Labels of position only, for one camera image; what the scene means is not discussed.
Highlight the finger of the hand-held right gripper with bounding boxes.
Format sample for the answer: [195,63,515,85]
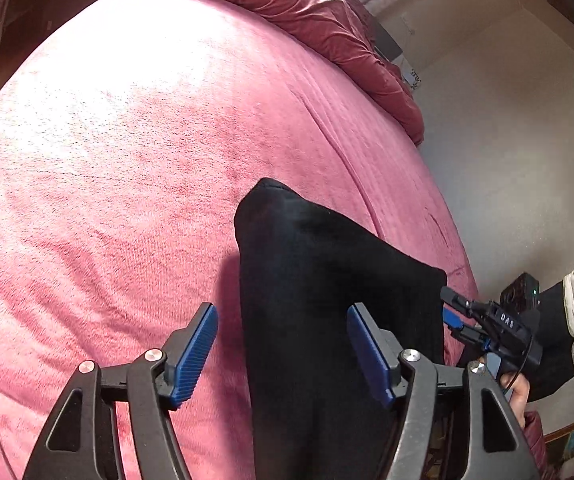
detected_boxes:
[439,286,490,322]
[442,308,492,350]

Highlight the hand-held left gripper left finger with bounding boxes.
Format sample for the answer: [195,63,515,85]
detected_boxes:
[22,302,218,480]

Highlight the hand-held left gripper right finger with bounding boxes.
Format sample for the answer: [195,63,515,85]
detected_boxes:
[346,302,540,480]

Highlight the black pants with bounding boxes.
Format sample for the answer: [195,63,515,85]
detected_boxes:
[233,177,450,480]

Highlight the person's right forearm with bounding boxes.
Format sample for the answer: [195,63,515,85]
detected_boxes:
[528,280,574,404]

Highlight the person's right hand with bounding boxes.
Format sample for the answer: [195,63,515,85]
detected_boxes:
[499,357,532,429]

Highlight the maroon padded garment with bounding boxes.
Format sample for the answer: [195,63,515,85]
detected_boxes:
[521,409,550,480]

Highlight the pink bed sheet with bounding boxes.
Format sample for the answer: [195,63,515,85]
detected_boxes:
[0,0,480,480]

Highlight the dark headboard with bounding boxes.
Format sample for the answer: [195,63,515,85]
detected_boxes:
[369,17,404,62]

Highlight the dark pink quilt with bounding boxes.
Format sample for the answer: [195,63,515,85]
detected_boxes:
[174,0,426,147]

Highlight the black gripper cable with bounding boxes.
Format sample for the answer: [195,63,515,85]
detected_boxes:
[499,339,536,394]

